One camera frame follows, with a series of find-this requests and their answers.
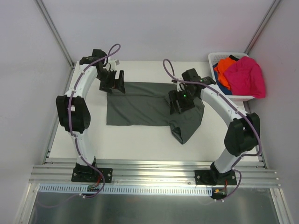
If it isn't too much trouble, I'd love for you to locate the grey t shirt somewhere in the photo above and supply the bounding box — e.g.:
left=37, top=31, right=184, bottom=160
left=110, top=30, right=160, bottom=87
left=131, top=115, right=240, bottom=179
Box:
left=107, top=82, right=205, bottom=145

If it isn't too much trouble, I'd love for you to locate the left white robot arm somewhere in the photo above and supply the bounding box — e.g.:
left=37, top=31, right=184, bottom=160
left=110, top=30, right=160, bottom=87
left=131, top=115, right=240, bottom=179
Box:
left=56, top=44, right=126, bottom=181

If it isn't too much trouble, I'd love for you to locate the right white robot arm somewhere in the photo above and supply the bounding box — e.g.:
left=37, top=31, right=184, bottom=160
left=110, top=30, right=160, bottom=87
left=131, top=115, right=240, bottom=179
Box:
left=169, top=68, right=260, bottom=186

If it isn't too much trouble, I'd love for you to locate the blue t shirt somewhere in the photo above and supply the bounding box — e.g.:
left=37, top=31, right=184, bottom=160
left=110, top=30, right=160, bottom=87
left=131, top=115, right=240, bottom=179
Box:
left=214, top=71, right=233, bottom=96

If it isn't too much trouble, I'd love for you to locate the white plastic laundry basket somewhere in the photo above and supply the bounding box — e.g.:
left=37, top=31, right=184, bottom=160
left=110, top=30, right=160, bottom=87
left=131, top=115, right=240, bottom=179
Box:
left=208, top=52, right=261, bottom=101

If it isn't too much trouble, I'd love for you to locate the orange t shirt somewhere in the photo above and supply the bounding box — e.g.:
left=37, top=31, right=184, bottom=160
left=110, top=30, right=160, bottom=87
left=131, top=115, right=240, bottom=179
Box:
left=214, top=57, right=236, bottom=90

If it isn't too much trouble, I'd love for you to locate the pink t shirt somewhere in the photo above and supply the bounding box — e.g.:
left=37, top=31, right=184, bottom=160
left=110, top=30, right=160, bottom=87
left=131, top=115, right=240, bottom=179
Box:
left=224, top=56, right=266, bottom=98

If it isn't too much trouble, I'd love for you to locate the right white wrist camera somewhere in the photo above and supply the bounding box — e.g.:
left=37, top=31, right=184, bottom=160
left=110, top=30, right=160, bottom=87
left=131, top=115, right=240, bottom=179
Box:
left=172, top=77, right=185, bottom=92

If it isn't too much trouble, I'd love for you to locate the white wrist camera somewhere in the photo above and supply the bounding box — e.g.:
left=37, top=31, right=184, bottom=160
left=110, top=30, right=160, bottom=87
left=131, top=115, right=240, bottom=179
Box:
left=172, top=77, right=185, bottom=92
left=109, top=60, right=120, bottom=70

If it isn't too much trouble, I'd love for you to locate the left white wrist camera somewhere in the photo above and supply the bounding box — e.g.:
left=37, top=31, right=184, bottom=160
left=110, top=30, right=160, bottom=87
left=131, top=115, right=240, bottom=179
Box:
left=109, top=60, right=120, bottom=70

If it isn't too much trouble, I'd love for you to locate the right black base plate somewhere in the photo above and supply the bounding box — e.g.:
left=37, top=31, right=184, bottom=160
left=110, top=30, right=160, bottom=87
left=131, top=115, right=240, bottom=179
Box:
left=194, top=169, right=237, bottom=186

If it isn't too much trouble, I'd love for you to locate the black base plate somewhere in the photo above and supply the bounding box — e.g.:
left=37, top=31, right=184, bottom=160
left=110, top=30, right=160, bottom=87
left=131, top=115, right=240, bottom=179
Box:
left=71, top=167, right=113, bottom=183
left=194, top=169, right=237, bottom=186

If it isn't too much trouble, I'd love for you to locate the aluminium mounting rail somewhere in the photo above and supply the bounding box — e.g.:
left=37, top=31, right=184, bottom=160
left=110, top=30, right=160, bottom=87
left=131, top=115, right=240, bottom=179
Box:
left=29, top=158, right=282, bottom=188

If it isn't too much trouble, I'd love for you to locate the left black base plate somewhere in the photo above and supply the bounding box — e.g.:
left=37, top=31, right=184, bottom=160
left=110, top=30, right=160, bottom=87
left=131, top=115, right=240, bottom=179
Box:
left=71, top=167, right=113, bottom=183

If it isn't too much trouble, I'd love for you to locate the left aluminium corner post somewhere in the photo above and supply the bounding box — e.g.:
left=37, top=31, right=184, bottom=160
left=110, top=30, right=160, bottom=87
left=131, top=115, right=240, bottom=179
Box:
left=34, top=0, right=74, bottom=68

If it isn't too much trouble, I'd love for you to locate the aluminium corner post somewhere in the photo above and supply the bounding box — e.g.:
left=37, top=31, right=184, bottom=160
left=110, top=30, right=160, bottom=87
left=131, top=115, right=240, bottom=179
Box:
left=34, top=0, right=74, bottom=68
left=244, top=0, right=283, bottom=55

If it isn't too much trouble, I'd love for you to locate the white slotted cable duct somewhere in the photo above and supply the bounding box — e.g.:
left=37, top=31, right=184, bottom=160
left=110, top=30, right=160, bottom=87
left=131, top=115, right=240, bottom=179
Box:
left=39, top=183, right=212, bottom=196

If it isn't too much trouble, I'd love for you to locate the right aluminium corner post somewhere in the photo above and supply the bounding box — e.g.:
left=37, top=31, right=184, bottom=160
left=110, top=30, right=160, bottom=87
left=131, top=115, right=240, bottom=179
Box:
left=244, top=0, right=283, bottom=55

